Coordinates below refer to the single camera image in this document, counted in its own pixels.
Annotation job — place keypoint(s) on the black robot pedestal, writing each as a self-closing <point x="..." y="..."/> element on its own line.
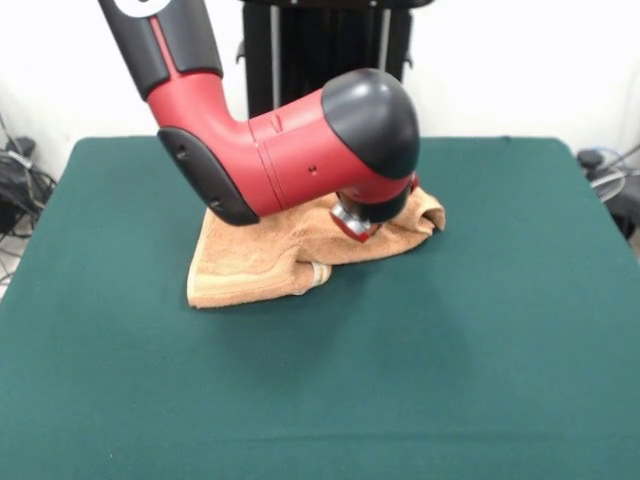
<point x="310" y="60"/>

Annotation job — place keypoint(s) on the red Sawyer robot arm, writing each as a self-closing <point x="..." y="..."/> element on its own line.
<point x="300" y="160"/>

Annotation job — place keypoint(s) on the dark green table cloth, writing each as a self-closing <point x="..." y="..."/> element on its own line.
<point x="200" y="375"/>

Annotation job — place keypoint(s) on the black floor equipment lump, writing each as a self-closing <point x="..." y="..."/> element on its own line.
<point x="15" y="190"/>
<point x="625" y="200"/>

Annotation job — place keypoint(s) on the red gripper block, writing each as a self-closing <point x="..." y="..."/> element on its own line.
<point x="357" y="231"/>

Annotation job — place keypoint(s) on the tan terry towel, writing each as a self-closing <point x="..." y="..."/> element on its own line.
<point x="250" y="260"/>

